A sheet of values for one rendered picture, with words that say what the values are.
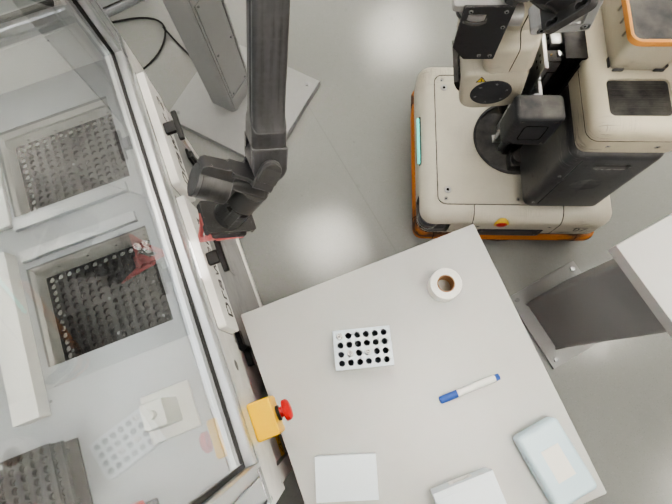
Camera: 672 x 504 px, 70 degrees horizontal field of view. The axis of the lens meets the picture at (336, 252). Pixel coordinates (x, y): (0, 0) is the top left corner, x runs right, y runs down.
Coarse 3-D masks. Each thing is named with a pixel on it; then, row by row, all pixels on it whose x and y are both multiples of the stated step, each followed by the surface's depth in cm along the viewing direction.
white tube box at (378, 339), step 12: (348, 336) 107; (360, 336) 103; (372, 336) 103; (384, 336) 103; (336, 348) 103; (348, 348) 103; (360, 348) 103; (372, 348) 103; (384, 348) 106; (336, 360) 102; (348, 360) 102; (360, 360) 106; (372, 360) 102; (384, 360) 105
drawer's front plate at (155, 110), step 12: (144, 84) 106; (144, 96) 105; (156, 108) 106; (156, 120) 104; (168, 120) 115; (156, 132) 103; (168, 144) 103; (168, 156) 101; (180, 156) 113; (168, 168) 101; (180, 168) 107; (180, 180) 101; (180, 192) 104
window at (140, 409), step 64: (0, 0) 55; (64, 0) 80; (0, 64) 49; (64, 64) 68; (0, 128) 44; (64, 128) 59; (128, 128) 90; (0, 192) 40; (64, 192) 52; (128, 192) 75; (0, 256) 37; (64, 256) 47; (128, 256) 64; (0, 320) 34; (64, 320) 43; (128, 320) 56; (192, 320) 83; (0, 384) 32; (64, 384) 39; (128, 384) 50; (192, 384) 70; (0, 448) 30; (64, 448) 36; (128, 448) 45; (192, 448) 61
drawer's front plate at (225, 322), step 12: (180, 204) 99; (192, 204) 105; (192, 216) 100; (192, 228) 97; (192, 240) 96; (204, 252) 98; (204, 264) 95; (216, 264) 106; (204, 276) 94; (216, 276) 100; (216, 288) 96; (216, 300) 93; (228, 300) 103; (216, 312) 93; (228, 324) 94
